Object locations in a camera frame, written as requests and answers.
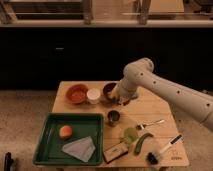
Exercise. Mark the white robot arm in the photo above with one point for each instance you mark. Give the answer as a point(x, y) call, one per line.
point(140, 74)

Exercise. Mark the white small cup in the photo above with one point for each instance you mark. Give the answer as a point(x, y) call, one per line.
point(93, 95)

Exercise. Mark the metal cup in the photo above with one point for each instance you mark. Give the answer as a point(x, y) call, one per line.
point(113, 117)

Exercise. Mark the dark brown bowl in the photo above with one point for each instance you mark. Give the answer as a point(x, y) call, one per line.
point(108, 88)

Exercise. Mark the orange bowl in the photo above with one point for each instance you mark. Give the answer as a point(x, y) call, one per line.
point(77, 94)

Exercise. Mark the metal fork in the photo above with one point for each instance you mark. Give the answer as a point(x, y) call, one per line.
point(143, 126)

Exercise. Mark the green round lid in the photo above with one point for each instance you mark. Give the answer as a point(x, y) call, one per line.
point(130, 135)

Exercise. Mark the wooden table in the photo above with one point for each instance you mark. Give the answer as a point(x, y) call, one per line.
point(147, 107)

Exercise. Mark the orange fruit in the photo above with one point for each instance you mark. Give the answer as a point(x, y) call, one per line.
point(65, 132)

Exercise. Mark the black wooden eraser block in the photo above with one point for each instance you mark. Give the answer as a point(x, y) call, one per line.
point(115, 152)

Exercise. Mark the green cucumber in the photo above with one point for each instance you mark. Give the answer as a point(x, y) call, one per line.
point(139, 144)

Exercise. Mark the grey folded cloth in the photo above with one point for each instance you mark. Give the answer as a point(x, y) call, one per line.
point(81, 149)

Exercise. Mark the black white dish brush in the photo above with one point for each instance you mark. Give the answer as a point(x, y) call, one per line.
point(155, 157)

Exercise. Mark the green plastic tray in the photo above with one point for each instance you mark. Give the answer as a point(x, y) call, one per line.
point(49, 148)

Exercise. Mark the black object at floor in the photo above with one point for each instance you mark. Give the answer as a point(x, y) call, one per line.
point(8, 161)

